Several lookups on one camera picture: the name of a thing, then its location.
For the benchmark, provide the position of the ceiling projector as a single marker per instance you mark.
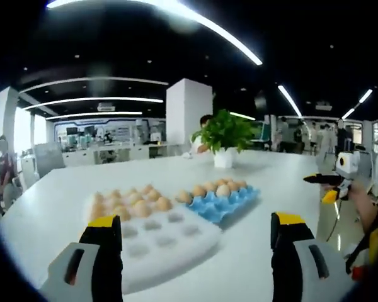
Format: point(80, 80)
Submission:
point(324, 106)

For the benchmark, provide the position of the white square pillar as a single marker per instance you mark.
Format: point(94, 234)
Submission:
point(186, 110)
point(6, 110)

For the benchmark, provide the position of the blue trimmed display wall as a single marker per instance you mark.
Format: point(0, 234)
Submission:
point(119, 132)

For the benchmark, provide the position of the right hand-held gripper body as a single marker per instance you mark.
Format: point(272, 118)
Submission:
point(349, 163)

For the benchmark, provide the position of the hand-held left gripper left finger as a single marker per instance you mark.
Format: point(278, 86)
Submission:
point(107, 251)

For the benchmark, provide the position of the cluster of brown eggs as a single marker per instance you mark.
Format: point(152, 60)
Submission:
point(223, 190)
point(141, 207)

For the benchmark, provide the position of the grey mesh office chair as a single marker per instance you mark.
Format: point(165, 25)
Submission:
point(48, 158)

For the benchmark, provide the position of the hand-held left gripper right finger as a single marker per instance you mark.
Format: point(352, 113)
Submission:
point(286, 251)

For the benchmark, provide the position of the long thin ceiling light strip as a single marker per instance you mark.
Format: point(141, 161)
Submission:
point(97, 99)
point(97, 113)

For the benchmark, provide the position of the ceiling air conditioner unit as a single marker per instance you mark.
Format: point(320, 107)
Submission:
point(106, 107)

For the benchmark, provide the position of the small white object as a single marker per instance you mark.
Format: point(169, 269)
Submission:
point(186, 155)

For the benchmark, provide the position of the white foam holder tray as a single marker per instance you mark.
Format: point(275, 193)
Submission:
point(189, 251)

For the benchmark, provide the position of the white table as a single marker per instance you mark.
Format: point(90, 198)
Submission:
point(245, 251)

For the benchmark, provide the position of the blue egg tray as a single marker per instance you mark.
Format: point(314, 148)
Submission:
point(220, 207)

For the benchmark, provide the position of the wide curved ceiling light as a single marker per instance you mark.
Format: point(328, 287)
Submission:
point(252, 56)

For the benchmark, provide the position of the green plant in white pot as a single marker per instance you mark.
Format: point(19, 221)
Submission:
point(223, 160)

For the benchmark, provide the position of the straight ceiling light strip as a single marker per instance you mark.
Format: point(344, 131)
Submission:
point(289, 100)

